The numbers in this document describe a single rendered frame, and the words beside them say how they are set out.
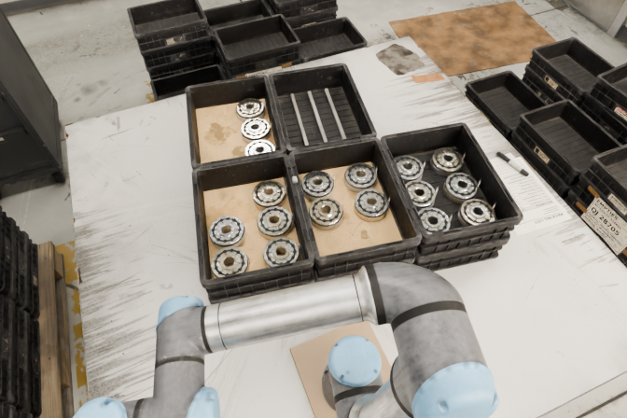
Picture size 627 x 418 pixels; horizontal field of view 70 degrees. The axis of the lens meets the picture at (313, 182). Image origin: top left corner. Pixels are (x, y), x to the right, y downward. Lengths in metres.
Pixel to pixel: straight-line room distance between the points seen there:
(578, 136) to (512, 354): 1.40
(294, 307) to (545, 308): 0.97
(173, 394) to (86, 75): 3.05
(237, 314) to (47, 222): 2.12
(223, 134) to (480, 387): 1.24
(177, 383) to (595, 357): 1.15
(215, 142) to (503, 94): 1.77
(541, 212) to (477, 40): 2.19
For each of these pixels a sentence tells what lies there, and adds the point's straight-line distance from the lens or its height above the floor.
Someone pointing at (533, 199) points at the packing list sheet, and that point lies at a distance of 1.76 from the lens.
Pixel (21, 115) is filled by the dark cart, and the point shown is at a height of 0.53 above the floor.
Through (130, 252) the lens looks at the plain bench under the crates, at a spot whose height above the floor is 0.70.
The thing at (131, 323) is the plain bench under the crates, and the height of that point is 0.70.
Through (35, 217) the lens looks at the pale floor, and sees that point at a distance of 2.82.
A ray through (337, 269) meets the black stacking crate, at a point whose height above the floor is 0.84.
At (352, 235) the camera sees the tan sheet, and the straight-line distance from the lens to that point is 1.36.
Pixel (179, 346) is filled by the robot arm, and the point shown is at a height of 1.29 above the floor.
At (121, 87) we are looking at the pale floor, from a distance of 3.39.
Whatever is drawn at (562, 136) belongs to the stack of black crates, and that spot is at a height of 0.38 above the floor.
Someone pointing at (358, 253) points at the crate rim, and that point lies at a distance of 1.21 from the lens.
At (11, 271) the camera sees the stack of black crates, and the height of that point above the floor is 0.38.
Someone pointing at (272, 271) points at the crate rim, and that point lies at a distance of 1.19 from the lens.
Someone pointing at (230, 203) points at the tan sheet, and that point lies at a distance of 1.44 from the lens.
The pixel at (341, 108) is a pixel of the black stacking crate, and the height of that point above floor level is 0.83.
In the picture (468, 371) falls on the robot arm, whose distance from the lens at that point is 0.67.
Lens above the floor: 1.98
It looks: 52 degrees down
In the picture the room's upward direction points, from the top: 1 degrees counter-clockwise
